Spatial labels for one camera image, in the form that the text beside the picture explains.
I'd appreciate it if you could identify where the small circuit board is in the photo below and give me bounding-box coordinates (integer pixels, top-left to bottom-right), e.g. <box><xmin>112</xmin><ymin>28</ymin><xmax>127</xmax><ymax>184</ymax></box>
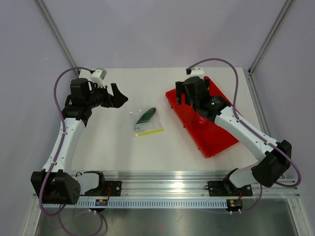
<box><xmin>95</xmin><ymin>199</ymin><xmax>108</xmax><ymax>207</ymax></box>
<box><xmin>227</xmin><ymin>199</ymin><xmax>243</xmax><ymax>209</ymax></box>

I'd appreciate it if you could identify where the aluminium mounting rail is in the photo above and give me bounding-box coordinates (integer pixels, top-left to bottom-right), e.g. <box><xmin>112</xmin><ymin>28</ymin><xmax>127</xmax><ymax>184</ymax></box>
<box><xmin>32</xmin><ymin>171</ymin><xmax>301</xmax><ymax>199</ymax></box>

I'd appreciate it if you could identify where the left small circuit board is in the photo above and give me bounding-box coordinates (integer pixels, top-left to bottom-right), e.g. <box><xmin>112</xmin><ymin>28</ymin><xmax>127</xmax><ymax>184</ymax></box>
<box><xmin>95</xmin><ymin>199</ymin><xmax>108</xmax><ymax>207</ymax></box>

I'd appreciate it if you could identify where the aluminium frame post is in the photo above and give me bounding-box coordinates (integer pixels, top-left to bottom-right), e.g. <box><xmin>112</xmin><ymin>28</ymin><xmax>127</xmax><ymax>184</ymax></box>
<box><xmin>34</xmin><ymin>0</ymin><xmax>77</xmax><ymax>67</ymax></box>
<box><xmin>248</xmin><ymin>0</ymin><xmax>294</xmax><ymax>76</ymax></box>

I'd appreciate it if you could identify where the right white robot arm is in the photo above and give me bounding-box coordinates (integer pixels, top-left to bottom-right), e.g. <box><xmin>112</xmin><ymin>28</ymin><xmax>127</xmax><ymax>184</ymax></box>
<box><xmin>175</xmin><ymin>76</ymin><xmax>292</xmax><ymax>195</ymax></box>

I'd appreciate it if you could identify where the red plastic tray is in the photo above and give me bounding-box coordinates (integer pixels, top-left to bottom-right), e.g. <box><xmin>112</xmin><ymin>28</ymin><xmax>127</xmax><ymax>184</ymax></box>
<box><xmin>165</xmin><ymin>88</ymin><xmax>239</xmax><ymax>158</ymax></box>

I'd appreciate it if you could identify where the clear zip top bag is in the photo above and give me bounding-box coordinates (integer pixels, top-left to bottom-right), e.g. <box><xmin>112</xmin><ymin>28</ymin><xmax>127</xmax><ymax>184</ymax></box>
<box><xmin>129</xmin><ymin>109</ymin><xmax>164</xmax><ymax>138</ymax></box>

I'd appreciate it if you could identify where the pink dragon fruit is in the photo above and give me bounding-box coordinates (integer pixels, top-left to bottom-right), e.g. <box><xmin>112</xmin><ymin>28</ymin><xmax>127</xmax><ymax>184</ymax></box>
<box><xmin>195</xmin><ymin>115</ymin><xmax>209</xmax><ymax>126</ymax></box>

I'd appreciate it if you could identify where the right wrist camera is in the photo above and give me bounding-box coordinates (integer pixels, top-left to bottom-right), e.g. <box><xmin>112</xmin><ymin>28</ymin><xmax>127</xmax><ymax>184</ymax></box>
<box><xmin>186</xmin><ymin>66</ymin><xmax>205</xmax><ymax>78</ymax></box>

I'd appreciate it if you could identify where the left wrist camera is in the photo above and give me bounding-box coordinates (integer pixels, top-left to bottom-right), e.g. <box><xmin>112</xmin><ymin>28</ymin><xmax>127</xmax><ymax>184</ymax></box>
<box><xmin>90</xmin><ymin>68</ymin><xmax>107</xmax><ymax>88</ymax></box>

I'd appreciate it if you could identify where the left aluminium frame post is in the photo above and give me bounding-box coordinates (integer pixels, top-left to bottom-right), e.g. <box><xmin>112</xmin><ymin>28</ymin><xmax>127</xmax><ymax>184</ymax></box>
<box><xmin>34</xmin><ymin>0</ymin><xmax>77</xmax><ymax>67</ymax></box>

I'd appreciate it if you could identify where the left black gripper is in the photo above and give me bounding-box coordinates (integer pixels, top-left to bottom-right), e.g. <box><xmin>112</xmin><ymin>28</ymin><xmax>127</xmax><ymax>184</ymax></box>
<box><xmin>86</xmin><ymin>82</ymin><xmax>127</xmax><ymax>109</ymax></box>

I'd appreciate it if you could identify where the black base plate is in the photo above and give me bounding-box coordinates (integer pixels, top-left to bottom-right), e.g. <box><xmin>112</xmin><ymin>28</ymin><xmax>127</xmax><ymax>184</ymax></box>
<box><xmin>204</xmin><ymin>180</ymin><xmax>253</xmax><ymax>197</ymax></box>
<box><xmin>82</xmin><ymin>180</ymin><xmax>122</xmax><ymax>197</ymax></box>

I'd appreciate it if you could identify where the green cucumber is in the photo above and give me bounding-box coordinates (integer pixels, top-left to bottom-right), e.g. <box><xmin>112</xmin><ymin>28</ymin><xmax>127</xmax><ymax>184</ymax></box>
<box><xmin>136</xmin><ymin>107</ymin><xmax>156</xmax><ymax>124</ymax></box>

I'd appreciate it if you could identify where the right aluminium frame post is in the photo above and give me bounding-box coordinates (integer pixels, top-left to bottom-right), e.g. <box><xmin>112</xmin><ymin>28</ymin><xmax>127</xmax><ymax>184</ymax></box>
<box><xmin>248</xmin><ymin>0</ymin><xmax>294</xmax><ymax>76</ymax></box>

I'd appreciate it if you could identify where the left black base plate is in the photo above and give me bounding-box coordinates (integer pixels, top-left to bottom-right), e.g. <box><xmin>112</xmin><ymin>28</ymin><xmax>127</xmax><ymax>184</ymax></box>
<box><xmin>82</xmin><ymin>180</ymin><xmax>122</xmax><ymax>197</ymax></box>

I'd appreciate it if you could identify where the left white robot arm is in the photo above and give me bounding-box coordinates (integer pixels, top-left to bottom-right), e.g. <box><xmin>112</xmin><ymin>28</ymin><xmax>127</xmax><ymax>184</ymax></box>
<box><xmin>31</xmin><ymin>78</ymin><xmax>128</xmax><ymax>205</ymax></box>

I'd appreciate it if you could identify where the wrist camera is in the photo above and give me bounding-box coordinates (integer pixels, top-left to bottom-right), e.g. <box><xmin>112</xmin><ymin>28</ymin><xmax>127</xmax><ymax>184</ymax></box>
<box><xmin>90</xmin><ymin>68</ymin><xmax>107</xmax><ymax>88</ymax></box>
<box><xmin>186</xmin><ymin>66</ymin><xmax>205</xmax><ymax>78</ymax></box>

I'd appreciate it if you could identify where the right small circuit board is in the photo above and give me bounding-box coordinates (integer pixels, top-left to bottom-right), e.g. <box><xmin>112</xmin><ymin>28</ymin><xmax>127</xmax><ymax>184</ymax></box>
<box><xmin>227</xmin><ymin>199</ymin><xmax>243</xmax><ymax>209</ymax></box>

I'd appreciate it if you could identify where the white slotted cable duct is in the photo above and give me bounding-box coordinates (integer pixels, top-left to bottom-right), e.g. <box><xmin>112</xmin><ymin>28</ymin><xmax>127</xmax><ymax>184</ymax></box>
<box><xmin>43</xmin><ymin>199</ymin><xmax>228</xmax><ymax>209</ymax></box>

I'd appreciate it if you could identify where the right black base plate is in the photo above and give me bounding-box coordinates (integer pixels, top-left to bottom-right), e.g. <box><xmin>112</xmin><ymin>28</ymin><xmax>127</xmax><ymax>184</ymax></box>
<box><xmin>204</xmin><ymin>180</ymin><xmax>253</xmax><ymax>197</ymax></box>

